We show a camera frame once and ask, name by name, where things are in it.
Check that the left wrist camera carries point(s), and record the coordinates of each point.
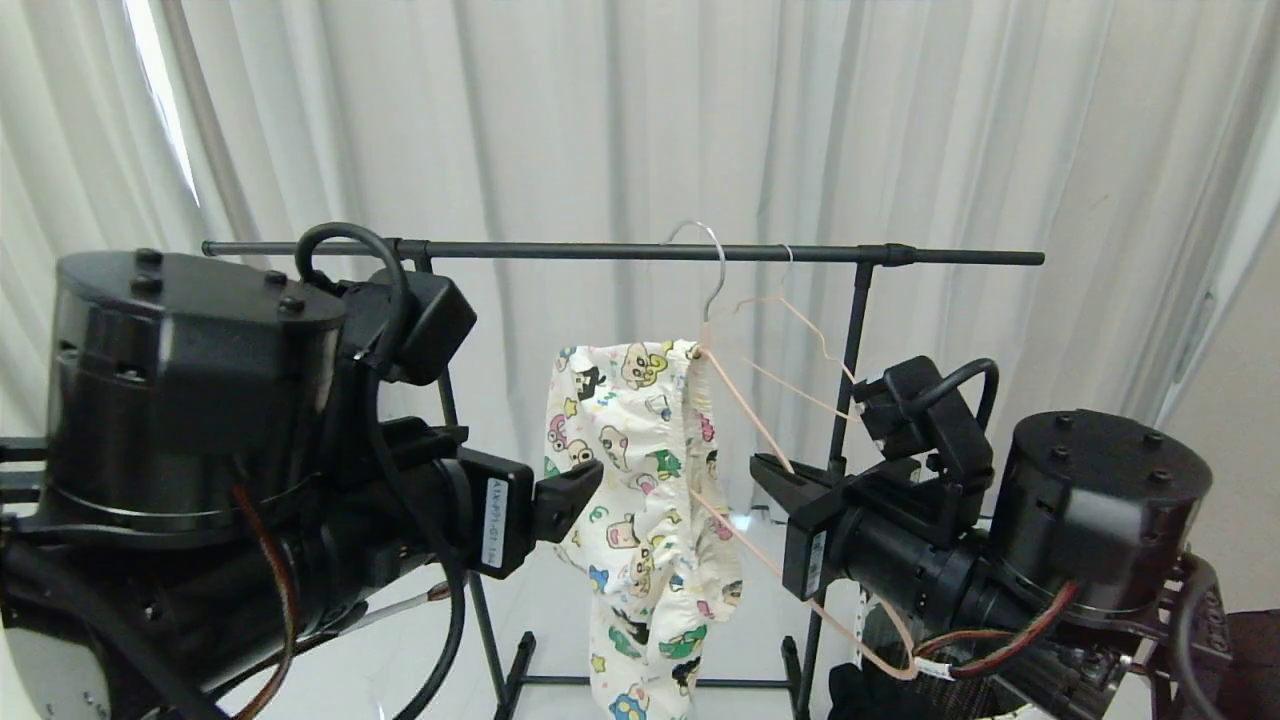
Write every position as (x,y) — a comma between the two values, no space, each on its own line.
(430,320)

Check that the cream printed garment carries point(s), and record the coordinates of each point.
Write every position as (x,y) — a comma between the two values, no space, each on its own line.
(640,480)

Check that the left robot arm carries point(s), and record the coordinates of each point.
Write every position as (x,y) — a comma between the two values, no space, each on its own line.
(190,400)

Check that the black clothes rack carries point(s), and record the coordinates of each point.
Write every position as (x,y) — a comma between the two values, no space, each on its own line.
(600,250)

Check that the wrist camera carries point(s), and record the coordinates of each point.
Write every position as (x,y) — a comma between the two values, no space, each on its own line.
(920,410)
(430,320)

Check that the pink clothes hanger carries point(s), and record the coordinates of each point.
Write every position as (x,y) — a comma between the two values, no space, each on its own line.
(745,415)
(815,335)

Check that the black garment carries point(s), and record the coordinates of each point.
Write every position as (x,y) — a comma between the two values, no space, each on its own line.
(865,695)

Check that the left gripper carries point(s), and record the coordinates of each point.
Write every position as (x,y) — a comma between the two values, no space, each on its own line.
(420,510)

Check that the white curtain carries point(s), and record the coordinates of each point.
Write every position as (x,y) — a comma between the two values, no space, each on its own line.
(700,100)

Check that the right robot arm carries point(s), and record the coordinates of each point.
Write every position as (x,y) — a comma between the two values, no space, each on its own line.
(1100,500)

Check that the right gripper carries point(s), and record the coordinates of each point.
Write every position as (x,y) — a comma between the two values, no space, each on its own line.
(900,540)

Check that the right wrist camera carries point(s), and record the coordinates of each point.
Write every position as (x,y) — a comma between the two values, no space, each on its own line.
(920,410)

